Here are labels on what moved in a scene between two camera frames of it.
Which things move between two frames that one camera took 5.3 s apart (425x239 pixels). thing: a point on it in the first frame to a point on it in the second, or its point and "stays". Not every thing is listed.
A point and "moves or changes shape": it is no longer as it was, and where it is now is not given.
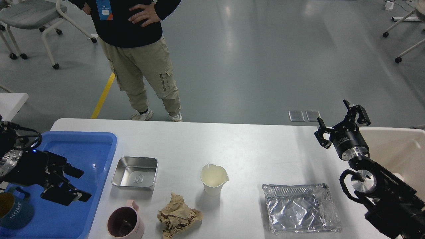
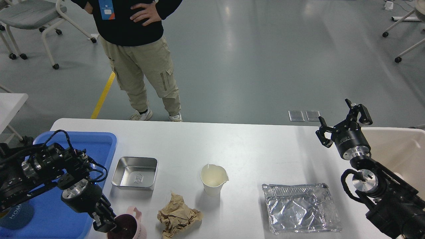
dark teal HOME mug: x=16 y=210 stays
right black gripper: x=347 y=138 stays
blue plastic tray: x=90 y=152 stays
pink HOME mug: x=126 y=222 moves or changes shape
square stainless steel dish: x=135 y=173 stays
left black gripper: x=44 y=169 to x=85 y=197
